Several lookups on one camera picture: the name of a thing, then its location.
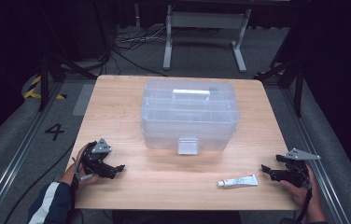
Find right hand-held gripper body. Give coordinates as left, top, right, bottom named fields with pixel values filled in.
left=284, top=147, right=322, bottom=189

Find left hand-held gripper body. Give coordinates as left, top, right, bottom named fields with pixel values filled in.
left=78, top=137, right=113, bottom=179

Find white ointment tube red label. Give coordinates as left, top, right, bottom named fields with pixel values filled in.
left=217, top=174, right=259, bottom=189

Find clear plastic storage box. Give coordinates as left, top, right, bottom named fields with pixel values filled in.
left=140, top=78, right=242, bottom=156

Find person's left hand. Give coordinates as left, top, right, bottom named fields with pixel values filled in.
left=74, top=143, right=102, bottom=189

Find person's right hand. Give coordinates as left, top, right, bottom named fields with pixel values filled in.
left=278, top=163, right=317, bottom=209

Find person's dark pants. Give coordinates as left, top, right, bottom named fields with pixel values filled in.
left=111, top=210, right=243, bottom=224

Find black metal stand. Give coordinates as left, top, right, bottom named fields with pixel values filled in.
left=253, top=52, right=306, bottom=119
left=37, top=50, right=99, bottom=113

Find yellow black hazard tape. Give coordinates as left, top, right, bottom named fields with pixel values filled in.
left=22, top=75, right=68, bottom=101

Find aluminium floor rail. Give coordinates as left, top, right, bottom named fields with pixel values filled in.
left=279, top=86, right=351, bottom=224
left=0, top=81, right=69, bottom=224

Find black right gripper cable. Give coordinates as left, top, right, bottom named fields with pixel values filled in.
left=295, top=187, right=314, bottom=224

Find bundle of floor cables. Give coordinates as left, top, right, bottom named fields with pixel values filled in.
left=102, top=23, right=169, bottom=77

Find gray metal table frame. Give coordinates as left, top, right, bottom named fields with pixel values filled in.
left=162, top=4, right=253, bottom=75

